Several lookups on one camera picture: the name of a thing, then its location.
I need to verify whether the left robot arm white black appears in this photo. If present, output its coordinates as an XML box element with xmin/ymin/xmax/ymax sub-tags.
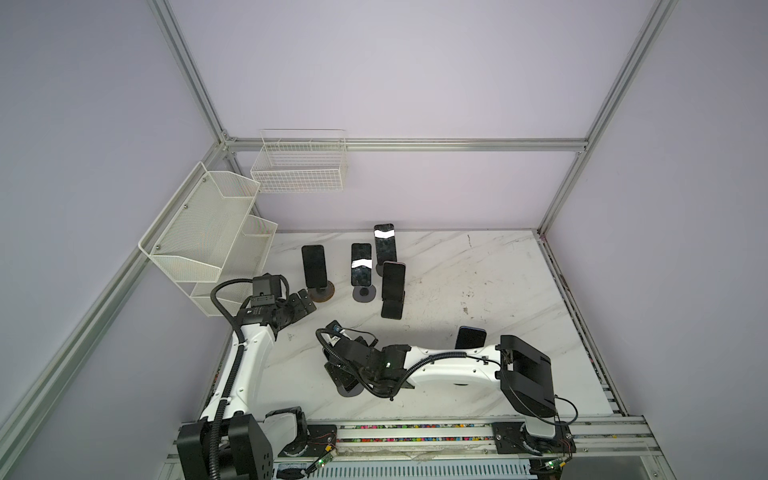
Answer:
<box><xmin>176</xmin><ymin>293</ymin><xmax>310</xmax><ymax>479</ymax></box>

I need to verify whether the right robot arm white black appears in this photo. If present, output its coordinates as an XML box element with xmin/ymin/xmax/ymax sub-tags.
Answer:
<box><xmin>315</xmin><ymin>327</ymin><xmax>579</xmax><ymax>441</ymax></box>

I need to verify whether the grey round stand front left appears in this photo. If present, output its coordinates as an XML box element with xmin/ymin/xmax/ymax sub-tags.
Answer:
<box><xmin>337</xmin><ymin>383</ymin><xmax>364</xmax><ymax>398</ymax></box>

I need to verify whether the grey round stand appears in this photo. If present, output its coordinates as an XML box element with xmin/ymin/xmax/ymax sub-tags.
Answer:
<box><xmin>337</xmin><ymin>383</ymin><xmax>364</xmax><ymax>398</ymax></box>
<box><xmin>352</xmin><ymin>285</ymin><xmax>376</xmax><ymax>303</ymax></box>

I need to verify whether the brown round phone stand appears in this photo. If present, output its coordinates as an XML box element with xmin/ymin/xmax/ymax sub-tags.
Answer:
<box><xmin>307</xmin><ymin>280</ymin><xmax>335</xmax><ymax>303</ymax></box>

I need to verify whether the black folding phone stand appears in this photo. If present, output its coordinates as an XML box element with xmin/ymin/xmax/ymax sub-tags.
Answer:
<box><xmin>381</xmin><ymin>292</ymin><xmax>405</xmax><ymax>320</ymax></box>

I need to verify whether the grey round stand middle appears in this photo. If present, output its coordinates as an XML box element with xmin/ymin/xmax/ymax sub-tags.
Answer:
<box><xmin>352</xmin><ymin>285</ymin><xmax>376</xmax><ymax>303</ymax></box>

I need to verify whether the black phone with reflection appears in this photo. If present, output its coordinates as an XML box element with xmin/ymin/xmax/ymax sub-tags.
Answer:
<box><xmin>350</xmin><ymin>243</ymin><xmax>373</xmax><ymax>287</ymax></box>

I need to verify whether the white mesh lower shelf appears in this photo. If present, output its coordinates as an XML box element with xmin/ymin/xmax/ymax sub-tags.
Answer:
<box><xmin>189</xmin><ymin>215</ymin><xmax>278</xmax><ymax>317</ymax></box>

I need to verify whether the white mesh shelf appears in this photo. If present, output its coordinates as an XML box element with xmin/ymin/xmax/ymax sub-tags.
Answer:
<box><xmin>189</xmin><ymin>215</ymin><xmax>278</xmax><ymax>317</ymax></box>
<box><xmin>138</xmin><ymin>163</ymin><xmax>259</xmax><ymax>283</ymax></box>

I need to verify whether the white mesh upper shelf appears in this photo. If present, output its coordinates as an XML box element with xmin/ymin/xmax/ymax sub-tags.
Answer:
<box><xmin>138</xmin><ymin>163</ymin><xmax>259</xmax><ymax>283</ymax></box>

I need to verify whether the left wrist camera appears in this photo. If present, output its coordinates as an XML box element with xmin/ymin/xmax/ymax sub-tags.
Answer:
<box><xmin>251</xmin><ymin>273</ymin><xmax>284</xmax><ymax>299</ymax></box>

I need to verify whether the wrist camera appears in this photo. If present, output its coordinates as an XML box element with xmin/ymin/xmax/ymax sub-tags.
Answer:
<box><xmin>251</xmin><ymin>273</ymin><xmax>284</xmax><ymax>299</ymax></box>
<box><xmin>325</xmin><ymin>320</ymin><xmax>344</xmax><ymax>334</ymax></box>

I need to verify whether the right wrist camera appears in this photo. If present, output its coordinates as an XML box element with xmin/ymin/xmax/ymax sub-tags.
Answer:
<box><xmin>325</xmin><ymin>320</ymin><xmax>344</xmax><ymax>334</ymax></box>

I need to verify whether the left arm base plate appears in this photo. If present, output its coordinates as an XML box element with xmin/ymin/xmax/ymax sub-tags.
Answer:
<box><xmin>279</xmin><ymin>424</ymin><xmax>338</xmax><ymax>458</ymax></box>

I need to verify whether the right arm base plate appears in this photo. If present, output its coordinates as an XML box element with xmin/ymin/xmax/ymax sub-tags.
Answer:
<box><xmin>492</xmin><ymin>421</ymin><xmax>576</xmax><ymax>457</ymax></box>

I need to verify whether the white wire basket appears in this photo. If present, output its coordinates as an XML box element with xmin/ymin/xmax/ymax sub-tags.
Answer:
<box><xmin>250</xmin><ymin>129</ymin><xmax>348</xmax><ymax>194</ymax></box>

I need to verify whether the aluminium mounting rail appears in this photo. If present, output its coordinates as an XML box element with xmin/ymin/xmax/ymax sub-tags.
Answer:
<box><xmin>158</xmin><ymin>415</ymin><xmax>670</xmax><ymax>480</ymax></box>

